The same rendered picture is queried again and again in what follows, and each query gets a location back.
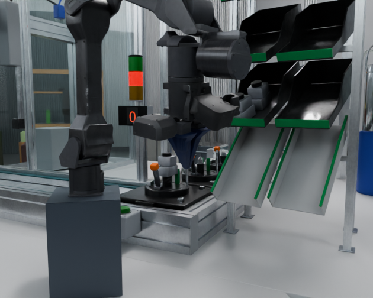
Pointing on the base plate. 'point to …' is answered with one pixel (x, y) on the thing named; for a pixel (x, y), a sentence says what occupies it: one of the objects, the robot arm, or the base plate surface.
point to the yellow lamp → (135, 93)
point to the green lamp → (135, 64)
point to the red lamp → (135, 78)
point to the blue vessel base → (371, 164)
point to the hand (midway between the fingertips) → (186, 149)
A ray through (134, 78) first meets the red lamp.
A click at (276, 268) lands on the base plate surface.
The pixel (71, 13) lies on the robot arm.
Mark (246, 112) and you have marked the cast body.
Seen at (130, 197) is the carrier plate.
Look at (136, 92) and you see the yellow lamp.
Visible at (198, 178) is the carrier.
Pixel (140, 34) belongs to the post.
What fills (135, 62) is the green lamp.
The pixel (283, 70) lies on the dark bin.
